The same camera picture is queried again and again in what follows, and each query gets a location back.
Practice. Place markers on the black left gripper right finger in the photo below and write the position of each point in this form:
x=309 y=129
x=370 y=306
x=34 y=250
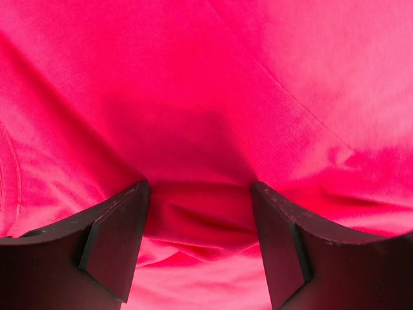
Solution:
x=311 y=262

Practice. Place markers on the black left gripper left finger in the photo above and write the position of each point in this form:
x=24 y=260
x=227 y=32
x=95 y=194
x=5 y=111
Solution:
x=85 y=261

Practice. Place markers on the red t shirt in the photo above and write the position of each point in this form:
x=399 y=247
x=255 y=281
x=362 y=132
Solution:
x=202 y=98

